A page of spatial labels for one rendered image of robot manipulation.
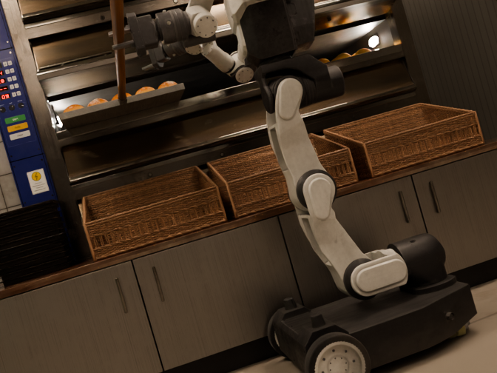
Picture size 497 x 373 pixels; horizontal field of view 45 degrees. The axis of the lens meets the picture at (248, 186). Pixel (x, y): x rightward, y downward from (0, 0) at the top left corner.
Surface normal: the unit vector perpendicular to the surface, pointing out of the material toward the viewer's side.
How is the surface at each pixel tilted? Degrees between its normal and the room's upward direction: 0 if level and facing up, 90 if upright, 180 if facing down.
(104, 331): 90
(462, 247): 90
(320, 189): 90
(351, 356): 90
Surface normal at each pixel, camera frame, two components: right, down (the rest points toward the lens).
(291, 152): 0.18, -0.04
